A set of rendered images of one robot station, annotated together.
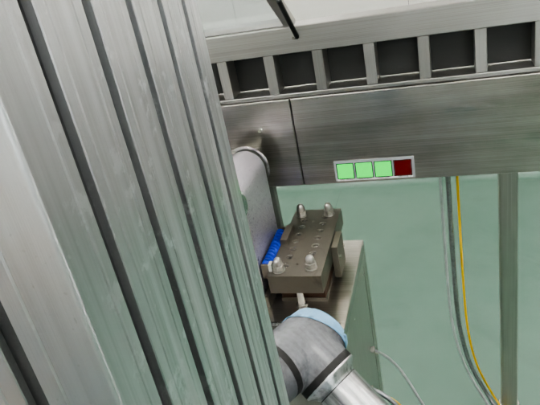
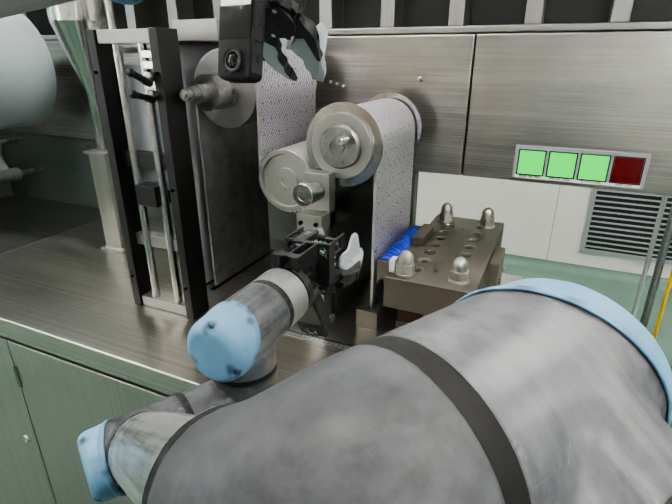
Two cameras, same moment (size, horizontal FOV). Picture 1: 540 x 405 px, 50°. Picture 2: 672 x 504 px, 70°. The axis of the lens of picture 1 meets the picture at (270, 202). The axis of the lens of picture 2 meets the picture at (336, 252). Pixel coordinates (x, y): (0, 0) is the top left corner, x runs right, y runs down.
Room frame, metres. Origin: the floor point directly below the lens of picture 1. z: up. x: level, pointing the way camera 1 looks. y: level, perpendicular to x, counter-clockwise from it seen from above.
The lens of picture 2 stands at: (0.65, 0.07, 1.40)
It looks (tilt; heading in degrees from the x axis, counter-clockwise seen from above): 22 degrees down; 5
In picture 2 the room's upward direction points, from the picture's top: straight up
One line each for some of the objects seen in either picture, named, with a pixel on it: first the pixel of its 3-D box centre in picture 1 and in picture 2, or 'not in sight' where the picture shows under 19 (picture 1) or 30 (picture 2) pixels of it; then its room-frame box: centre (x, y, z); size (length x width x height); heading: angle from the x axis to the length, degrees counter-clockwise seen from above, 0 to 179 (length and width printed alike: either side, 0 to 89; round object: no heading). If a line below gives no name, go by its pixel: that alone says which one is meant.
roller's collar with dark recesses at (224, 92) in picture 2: not in sight; (215, 91); (1.57, 0.38, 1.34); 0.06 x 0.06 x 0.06; 70
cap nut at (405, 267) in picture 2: (277, 263); (405, 261); (1.45, 0.01, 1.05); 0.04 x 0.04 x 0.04
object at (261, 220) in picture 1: (263, 224); (393, 206); (1.60, 0.03, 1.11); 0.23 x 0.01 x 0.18; 160
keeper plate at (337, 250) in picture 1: (339, 253); (495, 279); (1.58, -0.18, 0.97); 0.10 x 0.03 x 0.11; 160
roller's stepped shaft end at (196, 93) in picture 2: not in sight; (193, 94); (1.51, 0.40, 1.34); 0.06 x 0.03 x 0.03; 160
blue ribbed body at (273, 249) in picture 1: (274, 247); (401, 247); (1.59, 0.01, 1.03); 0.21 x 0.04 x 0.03; 160
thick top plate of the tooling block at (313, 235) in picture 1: (308, 247); (451, 259); (1.59, -0.09, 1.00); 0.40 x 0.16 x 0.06; 160
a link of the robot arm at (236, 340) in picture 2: not in sight; (241, 331); (1.11, 0.22, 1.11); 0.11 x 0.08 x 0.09; 160
